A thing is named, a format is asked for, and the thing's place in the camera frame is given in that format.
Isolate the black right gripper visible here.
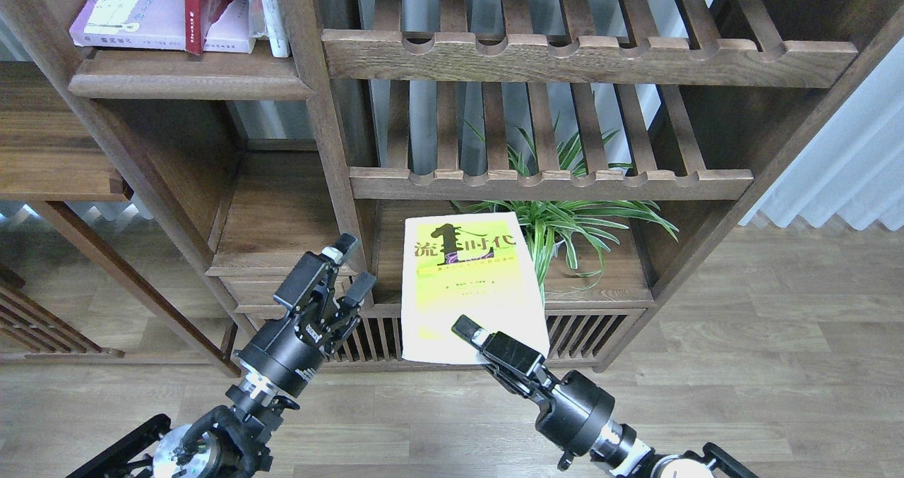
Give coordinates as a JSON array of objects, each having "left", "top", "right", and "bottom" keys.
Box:
[{"left": 451, "top": 315, "right": 614, "bottom": 456}]

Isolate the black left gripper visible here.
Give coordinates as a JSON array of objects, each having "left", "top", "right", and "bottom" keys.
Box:
[{"left": 238, "top": 234, "right": 377, "bottom": 398}]

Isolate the yellow green book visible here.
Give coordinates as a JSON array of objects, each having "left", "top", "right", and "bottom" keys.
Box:
[{"left": 400, "top": 213, "right": 551, "bottom": 365}]

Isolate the white lavender book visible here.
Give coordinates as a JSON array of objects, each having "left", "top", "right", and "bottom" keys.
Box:
[{"left": 70, "top": 0, "right": 256, "bottom": 54}]

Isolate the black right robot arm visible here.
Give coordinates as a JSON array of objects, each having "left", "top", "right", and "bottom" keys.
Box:
[{"left": 452, "top": 315, "right": 755, "bottom": 477}]

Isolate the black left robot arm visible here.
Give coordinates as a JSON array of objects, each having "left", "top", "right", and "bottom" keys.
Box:
[{"left": 73, "top": 233, "right": 376, "bottom": 477}]

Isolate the green spider plant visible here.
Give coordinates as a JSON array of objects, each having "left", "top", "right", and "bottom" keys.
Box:
[{"left": 451, "top": 127, "right": 679, "bottom": 297}]

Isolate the dark wooden bookshelf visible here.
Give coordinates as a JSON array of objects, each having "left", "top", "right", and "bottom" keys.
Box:
[{"left": 2, "top": 0, "right": 902, "bottom": 371}]

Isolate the white upright book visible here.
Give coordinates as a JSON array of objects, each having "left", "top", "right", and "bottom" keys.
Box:
[{"left": 249, "top": 0, "right": 290, "bottom": 59}]

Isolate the white curtain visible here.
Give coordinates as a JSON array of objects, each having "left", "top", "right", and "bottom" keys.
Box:
[{"left": 742, "top": 42, "right": 903, "bottom": 231}]

